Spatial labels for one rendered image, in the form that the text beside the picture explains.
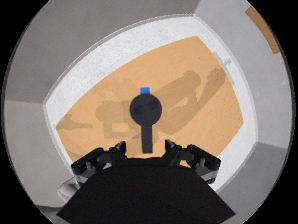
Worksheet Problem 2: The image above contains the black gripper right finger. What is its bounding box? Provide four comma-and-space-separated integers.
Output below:
154, 139, 221, 184

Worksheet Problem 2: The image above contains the blue kettle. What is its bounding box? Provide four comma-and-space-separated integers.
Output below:
129, 87, 162, 154

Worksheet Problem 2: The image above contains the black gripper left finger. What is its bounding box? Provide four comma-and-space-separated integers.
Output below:
71, 141, 135, 187

